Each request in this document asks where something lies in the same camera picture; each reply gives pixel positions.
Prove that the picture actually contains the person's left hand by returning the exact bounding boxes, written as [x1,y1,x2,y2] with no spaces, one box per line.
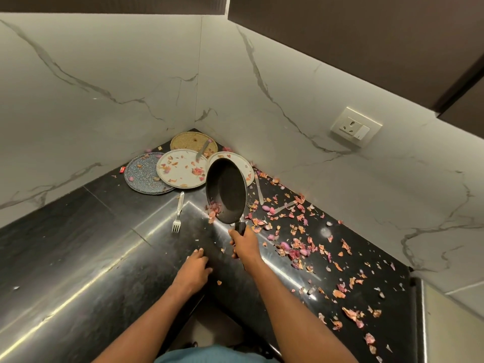
[176,248,213,296]

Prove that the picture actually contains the person's right hand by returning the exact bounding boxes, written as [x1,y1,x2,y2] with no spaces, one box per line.
[228,225,262,266]

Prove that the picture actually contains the black frying pan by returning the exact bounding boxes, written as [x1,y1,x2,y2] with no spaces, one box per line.
[205,157,249,236]

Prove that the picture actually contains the person's left forearm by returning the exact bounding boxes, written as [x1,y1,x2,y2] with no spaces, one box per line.
[92,285,205,363]

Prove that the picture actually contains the person's right forearm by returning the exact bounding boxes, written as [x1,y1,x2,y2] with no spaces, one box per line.
[242,256,360,363]

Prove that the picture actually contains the onion peels in pan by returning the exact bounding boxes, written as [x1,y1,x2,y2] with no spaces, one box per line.
[206,201,224,224]

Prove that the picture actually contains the silver spoon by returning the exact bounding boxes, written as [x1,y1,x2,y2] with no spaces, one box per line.
[271,200,298,216]

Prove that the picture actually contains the scatter of onion peels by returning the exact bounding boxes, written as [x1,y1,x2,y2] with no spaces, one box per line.
[242,167,397,356]

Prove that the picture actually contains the silver fork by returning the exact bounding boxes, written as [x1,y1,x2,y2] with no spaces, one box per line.
[172,191,185,234]

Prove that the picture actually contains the white plate with thin rim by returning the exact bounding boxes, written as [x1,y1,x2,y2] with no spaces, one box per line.
[207,151,255,188]

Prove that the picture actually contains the person's blue shirt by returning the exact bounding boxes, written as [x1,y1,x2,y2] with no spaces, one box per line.
[154,344,281,363]

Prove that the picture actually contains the white plate with peel scraps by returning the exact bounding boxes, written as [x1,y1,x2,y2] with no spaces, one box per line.
[156,149,209,190]

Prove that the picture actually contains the silver table knife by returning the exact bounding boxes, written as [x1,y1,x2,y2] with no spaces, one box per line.
[195,138,213,163]

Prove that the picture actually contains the beige woven-look plate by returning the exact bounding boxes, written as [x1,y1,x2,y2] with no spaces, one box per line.
[170,131,219,159]

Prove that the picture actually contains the blue speckled plate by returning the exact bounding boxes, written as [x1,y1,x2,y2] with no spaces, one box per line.
[124,152,175,196]

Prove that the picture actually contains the white wall socket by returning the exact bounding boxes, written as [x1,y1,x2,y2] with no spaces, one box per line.
[330,106,383,148]

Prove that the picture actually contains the dark brown wall cabinet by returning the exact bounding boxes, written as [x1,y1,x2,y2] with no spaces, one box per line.
[227,0,484,130]
[0,0,231,14]

